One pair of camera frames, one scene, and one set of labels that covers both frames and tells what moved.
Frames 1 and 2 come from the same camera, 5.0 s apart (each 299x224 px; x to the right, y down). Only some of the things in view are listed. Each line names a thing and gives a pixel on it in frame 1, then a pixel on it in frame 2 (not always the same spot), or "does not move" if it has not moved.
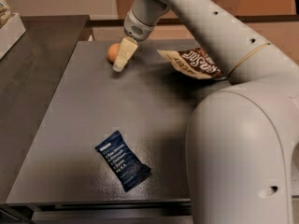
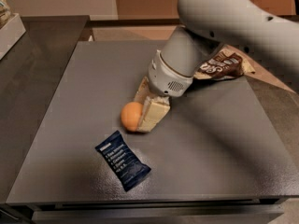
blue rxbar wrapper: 128,168 does not move
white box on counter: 11,33 does not move
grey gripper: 135,28 -> 164,78
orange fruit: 113,51 -> 131,115
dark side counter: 30,74 does not move
